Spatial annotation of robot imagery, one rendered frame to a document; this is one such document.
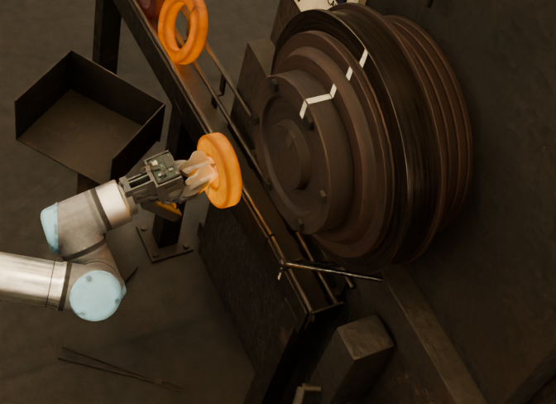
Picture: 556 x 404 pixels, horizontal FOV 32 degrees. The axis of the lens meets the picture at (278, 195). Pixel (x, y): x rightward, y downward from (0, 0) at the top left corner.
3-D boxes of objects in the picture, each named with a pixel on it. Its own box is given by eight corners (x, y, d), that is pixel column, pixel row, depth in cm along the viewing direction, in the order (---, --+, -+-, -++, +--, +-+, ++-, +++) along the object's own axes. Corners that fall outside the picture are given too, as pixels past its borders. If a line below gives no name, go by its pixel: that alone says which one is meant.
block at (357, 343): (351, 363, 207) (381, 309, 188) (367, 396, 203) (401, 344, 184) (307, 380, 203) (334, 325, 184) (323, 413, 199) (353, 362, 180)
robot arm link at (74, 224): (55, 253, 194) (35, 209, 192) (113, 228, 196) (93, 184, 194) (55, 262, 185) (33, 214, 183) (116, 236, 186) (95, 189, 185)
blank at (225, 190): (215, 116, 196) (199, 119, 195) (247, 169, 188) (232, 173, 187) (206, 168, 208) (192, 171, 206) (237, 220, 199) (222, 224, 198)
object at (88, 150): (65, 223, 280) (71, 48, 223) (141, 269, 276) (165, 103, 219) (20, 271, 268) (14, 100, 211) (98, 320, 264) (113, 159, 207)
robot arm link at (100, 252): (85, 320, 185) (59, 262, 183) (85, 306, 196) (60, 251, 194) (131, 300, 186) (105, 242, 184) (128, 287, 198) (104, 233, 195)
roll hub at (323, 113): (264, 139, 184) (294, 35, 162) (329, 257, 171) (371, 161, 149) (237, 146, 182) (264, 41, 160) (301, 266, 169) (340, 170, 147)
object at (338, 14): (280, 123, 200) (334, -55, 163) (388, 311, 178) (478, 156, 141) (252, 130, 198) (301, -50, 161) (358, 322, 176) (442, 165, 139)
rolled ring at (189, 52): (167, -22, 240) (179, -21, 242) (150, 48, 247) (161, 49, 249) (204, 2, 227) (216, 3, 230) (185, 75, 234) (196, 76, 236)
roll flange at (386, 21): (323, 113, 204) (384, -63, 167) (432, 296, 182) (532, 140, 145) (280, 123, 200) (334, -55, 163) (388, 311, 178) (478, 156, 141)
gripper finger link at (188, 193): (211, 186, 192) (170, 204, 191) (212, 190, 193) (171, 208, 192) (202, 168, 194) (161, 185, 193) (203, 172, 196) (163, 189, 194)
